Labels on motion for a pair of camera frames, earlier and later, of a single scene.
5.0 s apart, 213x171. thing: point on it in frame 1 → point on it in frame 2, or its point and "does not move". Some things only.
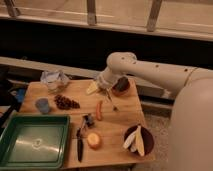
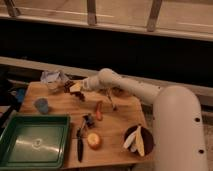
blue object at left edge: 20,95 does not move
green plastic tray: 34,142 does not move
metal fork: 112,103 does not move
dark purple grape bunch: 66,103 → 67,89
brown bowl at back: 121,87 does not move
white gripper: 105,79 → 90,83
